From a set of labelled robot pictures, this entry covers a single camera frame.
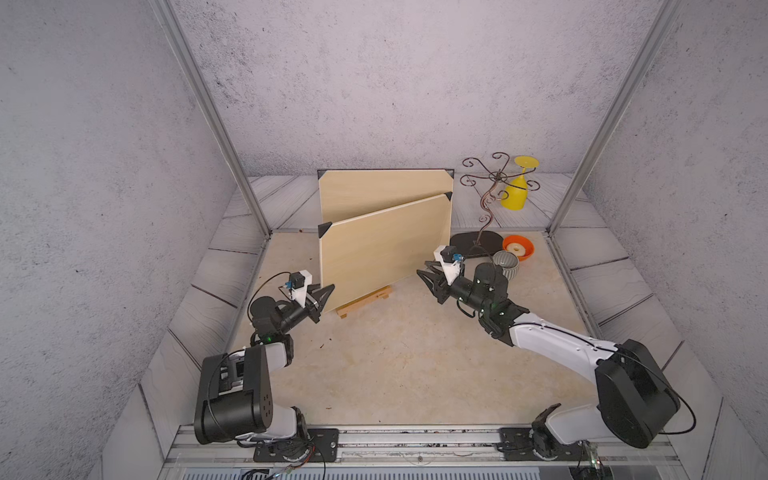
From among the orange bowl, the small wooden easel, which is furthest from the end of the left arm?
the orange bowl

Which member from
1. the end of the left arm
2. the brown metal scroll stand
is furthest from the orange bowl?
the end of the left arm

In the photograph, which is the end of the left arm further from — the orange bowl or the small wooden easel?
the orange bowl

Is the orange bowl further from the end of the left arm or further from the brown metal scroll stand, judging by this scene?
the end of the left arm

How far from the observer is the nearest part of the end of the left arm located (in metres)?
0.76
